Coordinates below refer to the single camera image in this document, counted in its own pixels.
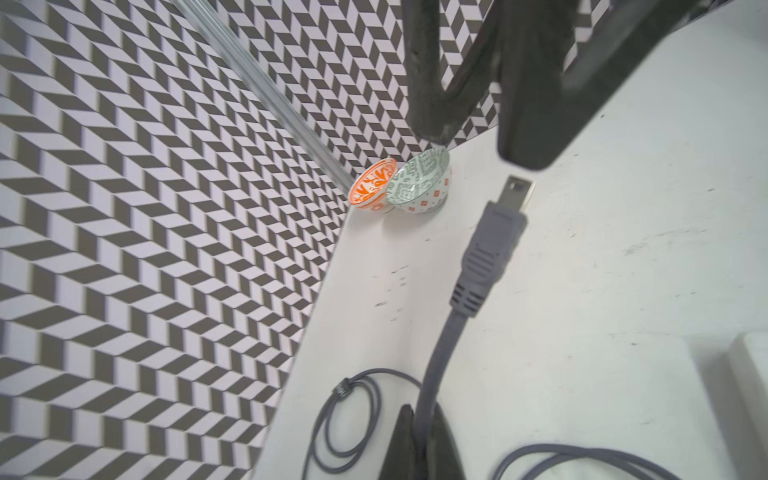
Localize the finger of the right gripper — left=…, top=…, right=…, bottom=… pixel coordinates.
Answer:
left=497, top=0, right=694, bottom=171
left=400, top=0, right=502, bottom=146

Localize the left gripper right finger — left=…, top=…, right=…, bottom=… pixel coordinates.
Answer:
left=428, top=404, right=466, bottom=480

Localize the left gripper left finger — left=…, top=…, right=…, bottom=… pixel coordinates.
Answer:
left=378, top=405, right=416, bottom=480

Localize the green patterned bowl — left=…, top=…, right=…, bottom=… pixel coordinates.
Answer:
left=386, top=147, right=452, bottom=214

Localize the orange patterned bowl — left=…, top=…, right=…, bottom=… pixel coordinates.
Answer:
left=347, top=158, right=398, bottom=213

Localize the white colourful power strip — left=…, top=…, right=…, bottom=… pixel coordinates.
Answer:
left=728, top=331, right=767, bottom=452

